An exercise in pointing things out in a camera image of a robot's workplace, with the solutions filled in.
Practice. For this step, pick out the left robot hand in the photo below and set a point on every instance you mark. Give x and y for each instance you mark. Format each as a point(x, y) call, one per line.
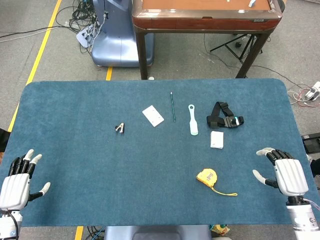
point(15, 190)

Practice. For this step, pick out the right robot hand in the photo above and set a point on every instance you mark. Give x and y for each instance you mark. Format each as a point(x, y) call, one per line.
point(291, 177)

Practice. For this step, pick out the yellow tape measure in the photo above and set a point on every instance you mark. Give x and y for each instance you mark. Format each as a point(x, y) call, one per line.
point(206, 176)

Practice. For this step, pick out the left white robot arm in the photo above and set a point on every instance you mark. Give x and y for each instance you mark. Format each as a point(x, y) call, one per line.
point(7, 225)

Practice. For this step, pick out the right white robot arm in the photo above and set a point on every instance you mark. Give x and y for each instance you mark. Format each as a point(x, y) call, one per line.
point(302, 220)

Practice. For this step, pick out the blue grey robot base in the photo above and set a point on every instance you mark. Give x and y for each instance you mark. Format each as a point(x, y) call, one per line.
point(112, 45)

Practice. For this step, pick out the black floor device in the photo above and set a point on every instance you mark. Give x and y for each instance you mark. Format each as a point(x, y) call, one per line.
point(311, 145)

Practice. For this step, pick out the small white box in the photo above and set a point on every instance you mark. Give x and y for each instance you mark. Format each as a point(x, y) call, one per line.
point(216, 140)

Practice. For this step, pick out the blue table mat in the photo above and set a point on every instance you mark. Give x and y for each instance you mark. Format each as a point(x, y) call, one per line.
point(100, 175)

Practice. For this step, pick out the white power adapter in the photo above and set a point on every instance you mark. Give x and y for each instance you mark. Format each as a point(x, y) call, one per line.
point(312, 92)

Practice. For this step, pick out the yellow green package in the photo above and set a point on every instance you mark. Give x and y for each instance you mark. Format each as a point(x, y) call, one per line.
point(220, 230)

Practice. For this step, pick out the light green brush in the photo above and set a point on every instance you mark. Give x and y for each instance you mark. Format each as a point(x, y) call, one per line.
point(193, 125)

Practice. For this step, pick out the black metal clip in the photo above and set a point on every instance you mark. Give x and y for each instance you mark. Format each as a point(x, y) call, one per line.
point(120, 128)

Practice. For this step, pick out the green pencil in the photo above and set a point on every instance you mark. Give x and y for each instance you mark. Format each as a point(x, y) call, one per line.
point(173, 107)

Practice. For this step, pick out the grey blue robot torso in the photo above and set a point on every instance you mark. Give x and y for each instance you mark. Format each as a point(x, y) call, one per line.
point(150, 232)

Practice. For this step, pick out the white rectangular block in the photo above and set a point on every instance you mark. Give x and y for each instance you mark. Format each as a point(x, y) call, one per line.
point(153, 116)

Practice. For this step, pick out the white power strip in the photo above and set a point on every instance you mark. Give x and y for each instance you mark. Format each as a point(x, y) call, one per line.
point(82, 37)

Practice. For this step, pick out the white blue mahjong tile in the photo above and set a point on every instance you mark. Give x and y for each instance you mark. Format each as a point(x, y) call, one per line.
point(252, 2)

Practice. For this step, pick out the brown mahjong table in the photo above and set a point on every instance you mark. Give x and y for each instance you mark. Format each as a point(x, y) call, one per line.
point(200, 22)

